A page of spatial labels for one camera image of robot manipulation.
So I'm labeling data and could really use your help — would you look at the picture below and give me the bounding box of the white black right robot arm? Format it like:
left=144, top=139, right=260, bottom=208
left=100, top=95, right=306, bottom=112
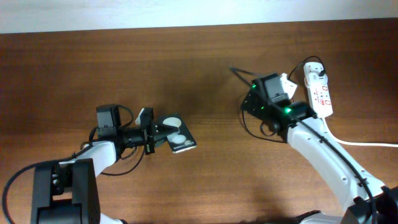
left=241, top=74, right=397, bottom=223

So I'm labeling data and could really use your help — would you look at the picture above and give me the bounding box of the white power strip cord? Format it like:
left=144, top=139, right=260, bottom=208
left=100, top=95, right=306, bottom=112
left=320, top=117, right=398, bottom=148

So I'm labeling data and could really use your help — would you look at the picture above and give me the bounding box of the black USB charging cable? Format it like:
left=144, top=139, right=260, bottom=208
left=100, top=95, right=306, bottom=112
left=229, top=55, right=327, bottom=144

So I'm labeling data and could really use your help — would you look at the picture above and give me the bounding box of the white power strip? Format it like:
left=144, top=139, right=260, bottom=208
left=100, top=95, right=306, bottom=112
left=307, top=84, right=333, bottom=118

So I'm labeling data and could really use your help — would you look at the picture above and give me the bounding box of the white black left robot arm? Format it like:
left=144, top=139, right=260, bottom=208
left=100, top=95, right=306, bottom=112
left=30, top=104, right=195, bottom=223

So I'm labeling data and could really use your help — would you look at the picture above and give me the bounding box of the white charger plug adapter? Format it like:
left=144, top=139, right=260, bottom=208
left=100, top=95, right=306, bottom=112
left=303, top=62, right=328, bottom=88

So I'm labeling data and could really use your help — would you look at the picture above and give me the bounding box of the black Samsung Galaxy phone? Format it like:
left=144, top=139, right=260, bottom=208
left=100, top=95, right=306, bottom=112
left=159, top=113, right=197, bottom=154

